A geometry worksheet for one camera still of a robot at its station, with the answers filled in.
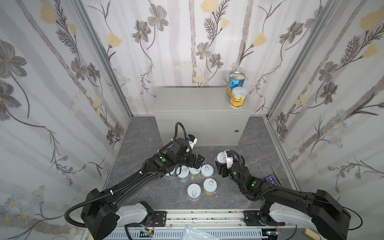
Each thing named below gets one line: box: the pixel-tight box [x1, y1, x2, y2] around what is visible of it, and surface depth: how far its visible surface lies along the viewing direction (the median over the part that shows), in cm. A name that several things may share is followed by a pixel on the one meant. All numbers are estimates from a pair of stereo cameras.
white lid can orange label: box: [214, 151, 227, 166], surface depth 81 cm
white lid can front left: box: [187, 183, 202, 202], surface depth 80 cm
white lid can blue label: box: [176, 165, 190, 182], surface depth 86 cm
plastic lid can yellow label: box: [229, 86, 247, 109], surface depth 75 cm
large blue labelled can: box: [226, 71, 246, 97], surface depth 78 cm
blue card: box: [264, 175, 282, 187], surface depth 88 cm
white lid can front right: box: [203, 178, 218, 195], surface depth 82 cm
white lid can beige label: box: [200, 164, 214, 180], surface depth 87 cm
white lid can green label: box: [188, 166, 201, 178], surface depth 87 cm
